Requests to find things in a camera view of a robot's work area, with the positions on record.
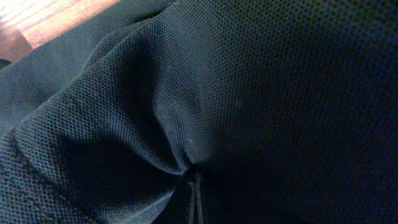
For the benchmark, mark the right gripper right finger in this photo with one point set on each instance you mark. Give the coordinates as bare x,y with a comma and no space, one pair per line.
198,198

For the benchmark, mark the black polo shirt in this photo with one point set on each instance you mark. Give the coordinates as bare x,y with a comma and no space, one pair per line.
287,109

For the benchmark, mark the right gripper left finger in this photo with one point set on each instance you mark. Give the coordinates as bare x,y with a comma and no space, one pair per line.
191,217

